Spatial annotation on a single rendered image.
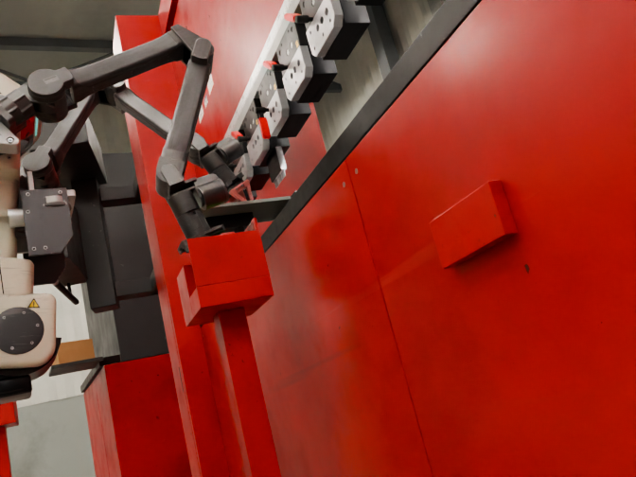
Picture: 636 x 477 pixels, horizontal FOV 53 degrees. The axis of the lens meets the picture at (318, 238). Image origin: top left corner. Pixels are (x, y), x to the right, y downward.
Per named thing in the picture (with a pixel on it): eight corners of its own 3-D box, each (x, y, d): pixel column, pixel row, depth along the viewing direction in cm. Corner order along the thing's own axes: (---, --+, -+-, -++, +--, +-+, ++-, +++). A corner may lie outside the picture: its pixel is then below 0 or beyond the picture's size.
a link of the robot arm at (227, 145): (190, 160, 197) (186, 140, 190) (219, 142, 202) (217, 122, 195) (215, 182, 192) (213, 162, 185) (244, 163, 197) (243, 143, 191)
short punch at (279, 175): (273, 188, 198) (266, 161, 201) (279, 187, 199) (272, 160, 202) (282, 175, 190) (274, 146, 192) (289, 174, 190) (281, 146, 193)
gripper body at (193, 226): (227, 231, 141) (212, 202, 142) (185, 248, 136) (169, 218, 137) (220, 239, 147) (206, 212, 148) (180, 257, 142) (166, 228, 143)
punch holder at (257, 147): (252, 168, 204) (240, 122, 208) (276, 166, 207) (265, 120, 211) (264, 147, 191) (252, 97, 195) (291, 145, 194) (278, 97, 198)
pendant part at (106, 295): (75, 318, 309) (51, 157, 330) (129, 307, 314) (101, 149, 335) (48, 296, 260) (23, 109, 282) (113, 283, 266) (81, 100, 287)
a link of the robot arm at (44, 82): (185, 43, 173) (187, 13, 165) (215, 77, 170) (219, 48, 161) (26, 105, 152) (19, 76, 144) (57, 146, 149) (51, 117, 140)
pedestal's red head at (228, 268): (185, 326, 149) (171, 254, 154) (252, 315, 155) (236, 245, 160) (201, 308, 131) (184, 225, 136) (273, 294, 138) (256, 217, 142)
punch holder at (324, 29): (313, 61, 151) (297, 1, 155) (345, 61, 154) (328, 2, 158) (336, 21, 137) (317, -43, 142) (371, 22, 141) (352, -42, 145)
